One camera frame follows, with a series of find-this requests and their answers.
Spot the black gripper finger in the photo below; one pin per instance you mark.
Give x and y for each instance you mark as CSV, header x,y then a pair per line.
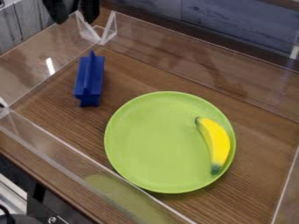
x,y
90,8
59,9

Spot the blue star-shaped block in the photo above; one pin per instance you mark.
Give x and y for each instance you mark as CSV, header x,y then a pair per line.
x,y
89,84

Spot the green round plate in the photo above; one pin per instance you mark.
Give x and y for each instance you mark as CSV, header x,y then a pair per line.
x,y
154,144

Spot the yellow toy banana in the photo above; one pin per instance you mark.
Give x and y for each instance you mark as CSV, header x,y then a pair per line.
x,y
217,139

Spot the clear acrylic corner bracket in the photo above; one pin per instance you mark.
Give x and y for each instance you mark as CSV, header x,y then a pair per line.
x,y
95,33

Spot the clear acrylic enclosure wall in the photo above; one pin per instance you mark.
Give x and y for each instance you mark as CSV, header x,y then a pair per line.
x,y
52,138

